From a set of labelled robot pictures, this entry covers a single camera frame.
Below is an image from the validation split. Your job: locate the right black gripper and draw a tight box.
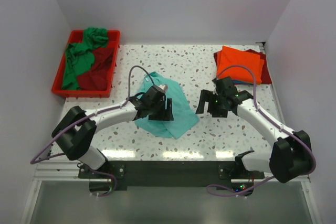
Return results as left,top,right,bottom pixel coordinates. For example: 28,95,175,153
195,89,227,118

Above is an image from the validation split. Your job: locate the teal t shirt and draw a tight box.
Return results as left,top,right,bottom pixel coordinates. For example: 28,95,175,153
135,72,199,140

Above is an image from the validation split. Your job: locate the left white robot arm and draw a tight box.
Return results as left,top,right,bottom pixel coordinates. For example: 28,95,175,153
51,84,174,178

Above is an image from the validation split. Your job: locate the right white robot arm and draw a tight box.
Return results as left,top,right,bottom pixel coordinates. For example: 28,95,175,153
196,77,316,183

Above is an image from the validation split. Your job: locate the blue folded t shirt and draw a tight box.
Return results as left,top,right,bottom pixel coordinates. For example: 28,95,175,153
233,80,249,84

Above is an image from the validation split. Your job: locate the orange folded t shirt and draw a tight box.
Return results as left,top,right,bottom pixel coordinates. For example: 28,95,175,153
216,46,265,84

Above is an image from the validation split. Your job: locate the dark red folded t shirt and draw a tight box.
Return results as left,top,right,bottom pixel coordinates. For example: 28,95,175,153
214,49,272,84

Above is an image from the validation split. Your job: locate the dark red t shirt in bin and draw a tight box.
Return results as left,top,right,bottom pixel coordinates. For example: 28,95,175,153
77,47,114,91

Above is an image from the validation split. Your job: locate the green t shirt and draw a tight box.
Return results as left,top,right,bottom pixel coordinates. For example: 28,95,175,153
61,27,109,90

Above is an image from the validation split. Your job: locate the red plastic bin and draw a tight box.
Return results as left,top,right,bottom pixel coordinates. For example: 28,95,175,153
51,30,120,98

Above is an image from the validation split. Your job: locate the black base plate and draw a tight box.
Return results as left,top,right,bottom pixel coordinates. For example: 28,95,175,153
77,161,265,195

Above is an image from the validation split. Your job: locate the aluminium rail frame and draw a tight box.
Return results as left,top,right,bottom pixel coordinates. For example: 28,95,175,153
19,140,322,224

